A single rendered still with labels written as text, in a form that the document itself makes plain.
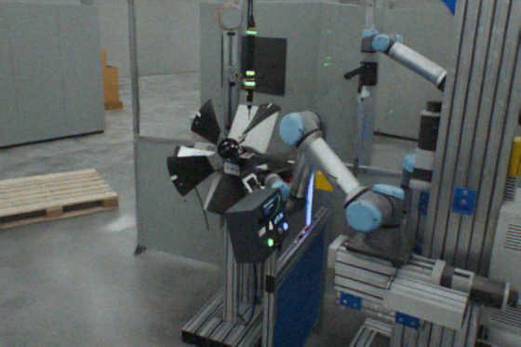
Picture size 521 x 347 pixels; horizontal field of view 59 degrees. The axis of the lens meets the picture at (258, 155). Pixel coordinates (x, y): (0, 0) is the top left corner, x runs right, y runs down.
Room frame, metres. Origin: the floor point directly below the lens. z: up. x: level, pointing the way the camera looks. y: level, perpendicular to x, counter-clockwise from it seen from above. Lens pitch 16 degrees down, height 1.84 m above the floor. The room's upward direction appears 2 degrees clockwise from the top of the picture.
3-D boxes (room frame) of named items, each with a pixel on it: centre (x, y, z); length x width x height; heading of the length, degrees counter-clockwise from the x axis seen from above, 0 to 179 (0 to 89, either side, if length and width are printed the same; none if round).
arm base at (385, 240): (1.66, -0.50, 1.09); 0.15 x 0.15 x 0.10
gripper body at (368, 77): (2.36, -0.53, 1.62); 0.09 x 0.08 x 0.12; 67
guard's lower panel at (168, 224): (3.00, -0.23, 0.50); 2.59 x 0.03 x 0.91; 67
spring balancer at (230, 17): (3.04, 0.21, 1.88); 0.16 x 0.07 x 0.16; 102
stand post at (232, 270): (2.49, 0.14, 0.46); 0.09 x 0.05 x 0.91; 67
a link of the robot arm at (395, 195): (1.66, -0.49, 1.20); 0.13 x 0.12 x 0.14; 138
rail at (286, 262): (2.10, -0.24, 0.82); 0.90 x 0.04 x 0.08; 157
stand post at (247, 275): (2.70, 0.05, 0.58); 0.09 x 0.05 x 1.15; 67
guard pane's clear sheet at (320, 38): (3.00, -0.23, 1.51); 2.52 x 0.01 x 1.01; 67
